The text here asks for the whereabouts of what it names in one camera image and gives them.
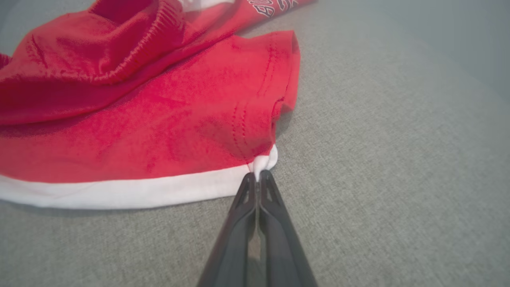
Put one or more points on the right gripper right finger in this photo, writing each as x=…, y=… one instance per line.
x=283, y=251

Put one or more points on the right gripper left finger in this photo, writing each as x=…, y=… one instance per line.
x=231, y=251

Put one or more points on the red white basketball jersey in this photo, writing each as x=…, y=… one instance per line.
x=139, y=111

